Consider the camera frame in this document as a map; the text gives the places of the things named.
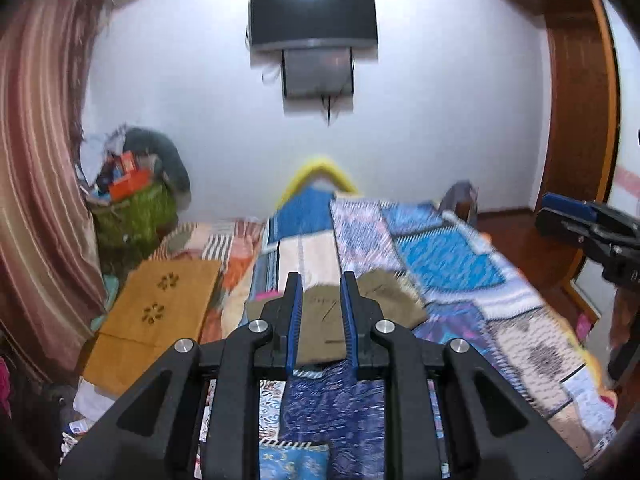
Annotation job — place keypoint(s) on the grey stuffed pillow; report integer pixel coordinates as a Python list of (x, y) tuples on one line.
[(155, 151)]

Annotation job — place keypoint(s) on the blue patchwork bedspread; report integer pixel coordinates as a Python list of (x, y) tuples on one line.
[(434, 274)]

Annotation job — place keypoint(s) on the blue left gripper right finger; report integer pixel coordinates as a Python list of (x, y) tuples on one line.
[(367, 358)]

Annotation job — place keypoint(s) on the wooden wardrobe frame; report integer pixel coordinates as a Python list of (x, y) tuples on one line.
[(547, 263)]

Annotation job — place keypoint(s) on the small black wall monitor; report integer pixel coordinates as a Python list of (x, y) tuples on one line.
[(317, 73)]

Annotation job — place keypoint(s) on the pink heart wall stickers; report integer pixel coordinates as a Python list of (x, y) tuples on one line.
[(627, 180)]

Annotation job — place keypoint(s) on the orange striped blanket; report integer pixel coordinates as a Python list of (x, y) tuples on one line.
[(236, 245)]

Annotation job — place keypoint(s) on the green patterned storage bag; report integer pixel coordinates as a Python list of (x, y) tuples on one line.
[(129, 231)]

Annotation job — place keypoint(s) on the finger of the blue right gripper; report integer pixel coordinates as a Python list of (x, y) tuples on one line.
[(569, 206)]

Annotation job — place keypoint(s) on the yellow headboard edge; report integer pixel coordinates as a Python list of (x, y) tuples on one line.
[(316, 168)]

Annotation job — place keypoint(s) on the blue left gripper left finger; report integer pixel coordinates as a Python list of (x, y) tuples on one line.
[(278, 356)]

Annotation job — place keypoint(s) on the orange box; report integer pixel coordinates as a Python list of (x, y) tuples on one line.
[(128, 177)]

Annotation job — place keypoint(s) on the pink folded cloth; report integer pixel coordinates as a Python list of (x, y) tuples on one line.
[(270, 295)]

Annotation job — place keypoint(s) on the white papers pile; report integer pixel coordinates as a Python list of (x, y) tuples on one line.
[(90, 403)]

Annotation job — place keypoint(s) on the striped red brown curtain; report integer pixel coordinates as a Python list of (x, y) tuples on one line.
[(51, 282)]

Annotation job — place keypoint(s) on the brown wooden door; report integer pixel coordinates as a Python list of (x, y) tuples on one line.
[(584, 114)]

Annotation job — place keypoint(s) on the large black wall television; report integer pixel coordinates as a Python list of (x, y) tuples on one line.
[(297, 24)]

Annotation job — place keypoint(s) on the dark bag by bed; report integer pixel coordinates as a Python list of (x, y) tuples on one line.
[(461, 200)]

